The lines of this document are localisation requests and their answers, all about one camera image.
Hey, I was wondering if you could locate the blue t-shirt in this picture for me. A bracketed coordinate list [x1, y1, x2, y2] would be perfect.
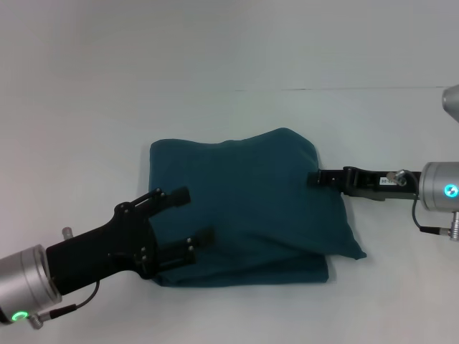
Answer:
[148, 127, 368, 287]

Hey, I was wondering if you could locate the left arm cable with plug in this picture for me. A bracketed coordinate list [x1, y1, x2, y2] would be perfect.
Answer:
[30, 279, 101, 330]

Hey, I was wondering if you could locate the right arm cable with plug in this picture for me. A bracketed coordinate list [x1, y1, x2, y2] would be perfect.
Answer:
[386, 169, 459, 249]

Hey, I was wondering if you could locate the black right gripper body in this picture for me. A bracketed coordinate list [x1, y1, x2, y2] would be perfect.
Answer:
[342, 165, 423, 201]

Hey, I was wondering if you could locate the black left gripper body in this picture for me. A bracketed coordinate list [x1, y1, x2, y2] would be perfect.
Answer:
[44, 200, 161, 297]

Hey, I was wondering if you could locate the arm cable with plug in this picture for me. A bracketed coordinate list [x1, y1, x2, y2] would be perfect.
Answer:
[30, 279, 101, 330]
[386, 169, 459, 249]

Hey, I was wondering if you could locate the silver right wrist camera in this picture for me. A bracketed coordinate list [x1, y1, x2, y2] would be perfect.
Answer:
[441, 84, 459, 125]

